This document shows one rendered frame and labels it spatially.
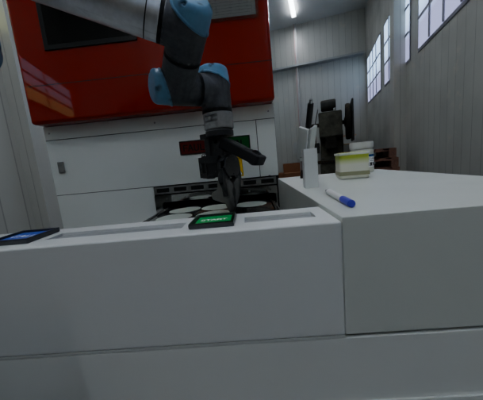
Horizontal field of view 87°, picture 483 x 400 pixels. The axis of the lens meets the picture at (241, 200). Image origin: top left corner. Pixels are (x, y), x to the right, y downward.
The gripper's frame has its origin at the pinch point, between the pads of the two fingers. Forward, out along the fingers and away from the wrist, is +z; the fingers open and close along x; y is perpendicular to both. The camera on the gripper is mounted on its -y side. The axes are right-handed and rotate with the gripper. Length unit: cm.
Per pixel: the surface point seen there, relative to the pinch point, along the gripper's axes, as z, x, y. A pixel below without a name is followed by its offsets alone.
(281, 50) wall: -394, -900, 285
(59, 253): -3.3, 41.8, -1.1
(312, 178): -6.9, 0.7, -21.0
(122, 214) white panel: 3.3, -2.2, 49.7
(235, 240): -3.2, 32.2, -19.7
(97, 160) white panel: -17, 1, 55
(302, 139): -15.4, -0.1, -19.1
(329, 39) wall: -396, -934, 125
